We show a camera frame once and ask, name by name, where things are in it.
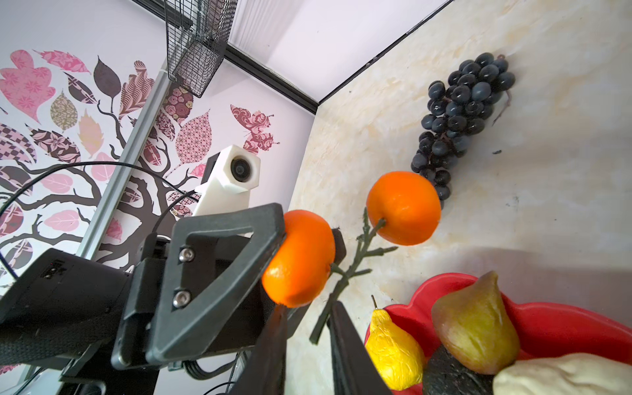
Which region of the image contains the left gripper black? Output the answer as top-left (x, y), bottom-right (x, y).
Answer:
top-left (111, 203), bottom-right (285, 370)

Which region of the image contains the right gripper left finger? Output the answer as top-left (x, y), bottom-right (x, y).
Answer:
top-left (229, 305), bottom-right (288, 395)

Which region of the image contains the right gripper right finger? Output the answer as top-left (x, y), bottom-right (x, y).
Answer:
top-left (328, 301), bottom-right (392, 395)

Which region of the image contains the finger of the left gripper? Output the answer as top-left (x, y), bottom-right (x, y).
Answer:
top-left (288, 228), bottom-right (347, 326)

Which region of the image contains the orange kumquat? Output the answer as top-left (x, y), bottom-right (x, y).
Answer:
top-left (262, 210), bottom-right (336, 308)
top-left (365, 171), bottom-right (441, 246)

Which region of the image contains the small yellow fruit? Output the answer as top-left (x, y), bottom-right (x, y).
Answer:
top-left (365, 296), bottom-right (426, 391)

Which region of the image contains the dark avocado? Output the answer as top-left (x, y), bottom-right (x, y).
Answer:
top-left (422, 346), bottom-right (494, 395)

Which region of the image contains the brown round fruit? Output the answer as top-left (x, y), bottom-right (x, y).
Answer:
top-left (431, 272), bottom-right (520, 375)

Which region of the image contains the cream pear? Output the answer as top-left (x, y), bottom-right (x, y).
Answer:
top-left (493, 353), bottom-right (631, 394)

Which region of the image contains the black grape bunch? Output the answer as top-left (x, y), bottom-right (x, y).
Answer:
top-left (411, 52), bottom-right (516, 203)

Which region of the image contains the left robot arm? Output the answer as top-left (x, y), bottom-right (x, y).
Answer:
top-left (1, 203), bottom-right (306, 394)

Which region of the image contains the aluminium rail left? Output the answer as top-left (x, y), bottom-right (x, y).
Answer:
top-left (77, 60), bottom-right (171, 260)

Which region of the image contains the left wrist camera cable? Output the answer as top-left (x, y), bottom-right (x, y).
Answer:
top-left (0, 160), bottom-right (201, 282)

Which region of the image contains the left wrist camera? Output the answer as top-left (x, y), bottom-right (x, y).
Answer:
top-left (193, 145), bottom-right (261, 217)

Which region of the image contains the black wire basket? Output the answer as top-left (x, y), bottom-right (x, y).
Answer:
top-left (164, 0), bottom-right (238, 97)

